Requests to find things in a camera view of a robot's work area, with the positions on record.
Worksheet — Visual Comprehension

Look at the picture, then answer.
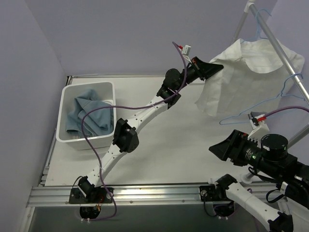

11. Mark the white plastic bin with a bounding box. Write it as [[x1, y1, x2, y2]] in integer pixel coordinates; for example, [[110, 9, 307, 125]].
[[56, 82, 116, 150]]

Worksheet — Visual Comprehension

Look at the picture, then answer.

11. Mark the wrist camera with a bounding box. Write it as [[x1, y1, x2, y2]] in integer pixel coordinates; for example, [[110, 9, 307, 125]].
[[182, 45, 191, 57], [248, 112, 270, 142]]

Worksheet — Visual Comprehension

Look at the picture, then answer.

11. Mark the metal clothes rack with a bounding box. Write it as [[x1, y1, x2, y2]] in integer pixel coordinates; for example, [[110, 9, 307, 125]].
[[233, 0, 309, 150]]

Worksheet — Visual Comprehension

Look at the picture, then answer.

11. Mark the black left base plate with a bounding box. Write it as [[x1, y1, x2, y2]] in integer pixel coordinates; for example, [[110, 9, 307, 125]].
[[69, 188, 112, 204]]

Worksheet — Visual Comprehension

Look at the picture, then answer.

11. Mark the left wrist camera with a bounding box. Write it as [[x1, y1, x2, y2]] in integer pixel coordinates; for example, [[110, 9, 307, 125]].
[[182, 45, 191, 57]]

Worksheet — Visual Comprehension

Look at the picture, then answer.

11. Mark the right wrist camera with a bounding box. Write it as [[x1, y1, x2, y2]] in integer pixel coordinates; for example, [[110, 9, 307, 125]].
[[248, 112, 270, 142]]

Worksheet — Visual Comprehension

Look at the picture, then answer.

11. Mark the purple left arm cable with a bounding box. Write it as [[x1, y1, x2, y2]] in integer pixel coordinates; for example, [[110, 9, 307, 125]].
[[81, 41, 186, 222]]

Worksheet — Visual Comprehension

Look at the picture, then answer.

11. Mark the white shirt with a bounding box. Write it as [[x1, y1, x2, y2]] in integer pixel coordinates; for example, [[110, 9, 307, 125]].
[[196, 39, 294, 116]]

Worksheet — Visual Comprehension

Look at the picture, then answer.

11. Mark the light blue denim skirt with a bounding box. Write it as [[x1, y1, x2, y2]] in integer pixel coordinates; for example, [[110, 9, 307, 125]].
[[65, 89, 114, 138]]

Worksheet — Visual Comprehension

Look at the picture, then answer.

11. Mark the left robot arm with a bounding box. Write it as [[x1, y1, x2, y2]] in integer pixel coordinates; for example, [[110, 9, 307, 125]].
[[69, 57, 224, 204]]

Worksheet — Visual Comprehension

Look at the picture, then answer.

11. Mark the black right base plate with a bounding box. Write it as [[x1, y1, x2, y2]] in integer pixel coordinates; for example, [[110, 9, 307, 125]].
[[199, 185, 226, 202]]

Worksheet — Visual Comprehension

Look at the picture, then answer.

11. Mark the blue wire skirt hanger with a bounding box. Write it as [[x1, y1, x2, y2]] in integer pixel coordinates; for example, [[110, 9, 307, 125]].
[[219, 72, 306, 126]]

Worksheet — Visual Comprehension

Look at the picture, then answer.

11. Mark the blue wire shirt hanger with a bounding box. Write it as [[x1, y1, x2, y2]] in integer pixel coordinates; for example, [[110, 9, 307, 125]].
[[241, 9, 272, 44]]

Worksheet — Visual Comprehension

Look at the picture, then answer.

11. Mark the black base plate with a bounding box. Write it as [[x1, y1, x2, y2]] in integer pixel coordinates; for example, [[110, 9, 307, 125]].
[[69, 188, 112, 204], [199, 185, 226, 202]]

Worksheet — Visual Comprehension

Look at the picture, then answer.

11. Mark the aluminium mounting rail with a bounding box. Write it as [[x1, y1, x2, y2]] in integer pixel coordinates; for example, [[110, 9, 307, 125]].
[[26, 183, 278, 208]]

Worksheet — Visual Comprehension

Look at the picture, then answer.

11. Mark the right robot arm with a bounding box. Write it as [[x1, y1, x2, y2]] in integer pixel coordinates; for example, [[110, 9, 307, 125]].
[[209, 130, 309, 232]]

